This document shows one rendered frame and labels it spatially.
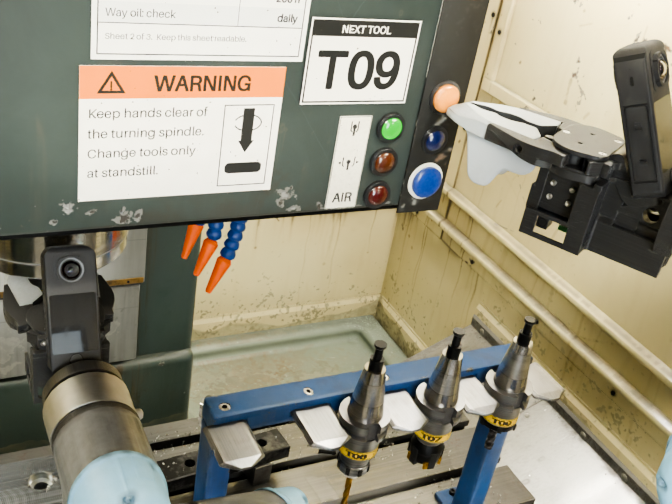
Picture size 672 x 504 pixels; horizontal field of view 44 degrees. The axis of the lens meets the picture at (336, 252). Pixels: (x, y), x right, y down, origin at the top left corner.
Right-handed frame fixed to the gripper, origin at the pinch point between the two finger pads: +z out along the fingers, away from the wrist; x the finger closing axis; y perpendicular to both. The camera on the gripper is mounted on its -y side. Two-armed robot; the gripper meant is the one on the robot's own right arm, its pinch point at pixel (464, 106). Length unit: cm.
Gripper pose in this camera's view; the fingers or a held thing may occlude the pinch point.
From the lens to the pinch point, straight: 73.3
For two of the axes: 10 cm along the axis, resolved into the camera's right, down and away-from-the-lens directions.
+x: 5.5, -3.3, 7.6
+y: -1.6, 8.6, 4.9
